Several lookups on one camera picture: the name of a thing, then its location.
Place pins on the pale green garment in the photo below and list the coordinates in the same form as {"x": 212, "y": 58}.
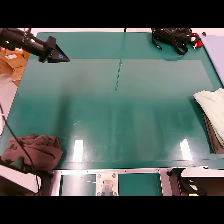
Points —
{"x": 211, "y": 106}

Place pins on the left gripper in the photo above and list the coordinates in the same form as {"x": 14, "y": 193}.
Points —
{"x": 48, "y": 50}

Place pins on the black bag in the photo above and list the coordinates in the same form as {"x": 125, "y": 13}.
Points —
{"x": 171, "y": 36}

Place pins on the silver frame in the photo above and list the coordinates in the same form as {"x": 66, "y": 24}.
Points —
{"x": 106, "y": 181}

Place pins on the brown cardboard box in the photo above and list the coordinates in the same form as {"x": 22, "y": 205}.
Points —
{"x": 13, "y": 65}

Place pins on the brown garment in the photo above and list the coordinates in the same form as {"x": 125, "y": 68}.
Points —
{"x": 43, "y": 150}

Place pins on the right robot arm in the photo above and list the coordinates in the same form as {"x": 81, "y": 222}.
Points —
{"x": 186, "y": 185}

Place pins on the red and white toy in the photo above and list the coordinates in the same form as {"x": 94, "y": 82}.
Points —
{"x": 197, "y": 40}

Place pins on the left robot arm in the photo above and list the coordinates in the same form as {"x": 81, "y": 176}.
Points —
{"x": 20, "y": 40}

